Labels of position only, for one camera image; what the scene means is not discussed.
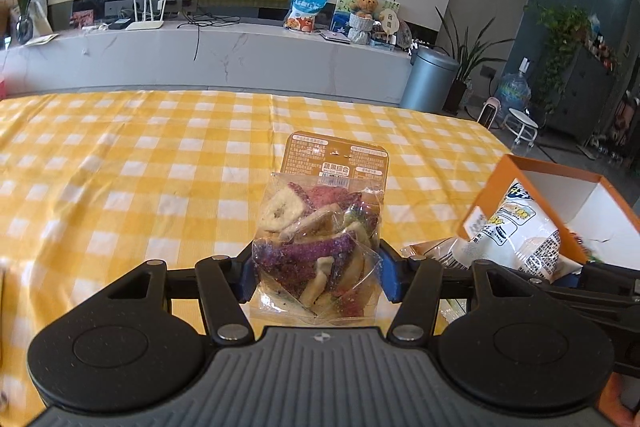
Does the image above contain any blue snack bag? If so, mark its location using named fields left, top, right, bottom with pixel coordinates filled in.
left=283, top=0, right=329, bottom=32

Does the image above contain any white snack bag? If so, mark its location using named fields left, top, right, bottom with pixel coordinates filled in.
left=400, top=179, right=587, bottom=284

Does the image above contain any pink space heater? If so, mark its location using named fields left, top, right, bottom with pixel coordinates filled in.
left=477, top=98, right=504, bottom=130

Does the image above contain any white marble tv console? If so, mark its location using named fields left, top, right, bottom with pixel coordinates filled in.
left=0, top=19, right=417, bottom=106

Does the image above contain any dried fruit chips bag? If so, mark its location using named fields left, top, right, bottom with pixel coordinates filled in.
left=250, top=131, right=392, bottom=327

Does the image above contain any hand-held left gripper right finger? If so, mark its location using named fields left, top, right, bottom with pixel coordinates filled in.
left=378, top=239, right=571, bottom=343

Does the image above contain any white round stool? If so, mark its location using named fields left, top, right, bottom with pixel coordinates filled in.
left=501, top=109, right=541, bottom=146

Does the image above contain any blue-grey cabinet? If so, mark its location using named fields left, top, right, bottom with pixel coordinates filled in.
left=554, top=46, right=620, bottom=148

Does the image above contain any brown teddy bear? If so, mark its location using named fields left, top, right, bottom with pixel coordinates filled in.
left=348, top=0, right=379, bottom=46

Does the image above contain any silver trash bin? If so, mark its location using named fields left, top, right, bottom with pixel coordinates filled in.
left=400, top=46, right=460, bottom=113

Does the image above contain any white router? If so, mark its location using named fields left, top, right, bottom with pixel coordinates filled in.
left=125, top=0, right=166, bottom=32

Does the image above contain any orange cardboard box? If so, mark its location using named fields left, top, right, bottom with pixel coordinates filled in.
left=457, top=154, right=640, bottom=269

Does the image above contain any ivy plant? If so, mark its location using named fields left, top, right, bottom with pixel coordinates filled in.
left=536, top=4, right=592, bottom=114

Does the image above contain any black cable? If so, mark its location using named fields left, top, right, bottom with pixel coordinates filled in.
left=177, top=14, right=241, bottom=62

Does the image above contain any yellow checkered tablecloth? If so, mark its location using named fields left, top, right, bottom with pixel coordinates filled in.
left=0, top=90, right=517, bottom=423

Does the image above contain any blue water jug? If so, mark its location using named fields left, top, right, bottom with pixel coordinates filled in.
left=495, top=57, right=532, bottom=112

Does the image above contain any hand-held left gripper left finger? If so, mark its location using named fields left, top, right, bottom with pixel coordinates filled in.
left=107, top=243, right=256, bottom=344

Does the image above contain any long-leaf potted plant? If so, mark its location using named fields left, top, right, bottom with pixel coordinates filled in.
left=434, top=6, right=517, bottom=116

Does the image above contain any green picture box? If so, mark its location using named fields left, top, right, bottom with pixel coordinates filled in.
left=329, top=0, right=402, bottom=46

